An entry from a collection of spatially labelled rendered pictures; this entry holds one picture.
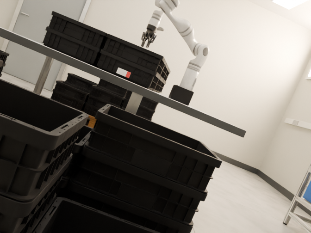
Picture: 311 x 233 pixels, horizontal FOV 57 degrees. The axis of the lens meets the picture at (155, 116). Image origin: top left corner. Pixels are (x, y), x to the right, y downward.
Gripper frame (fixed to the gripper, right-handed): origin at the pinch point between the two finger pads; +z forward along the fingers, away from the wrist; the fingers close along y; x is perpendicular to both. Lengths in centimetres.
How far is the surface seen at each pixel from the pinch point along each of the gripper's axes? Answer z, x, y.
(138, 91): 31, -31, 54
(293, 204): 75, 180, 73
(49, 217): 61, -89, 119
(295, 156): 34, 350, -10
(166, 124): 73, 246, -195
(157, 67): 12.5, -2.5, 25.2
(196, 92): -1, 268, -179
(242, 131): 29, 16, 89
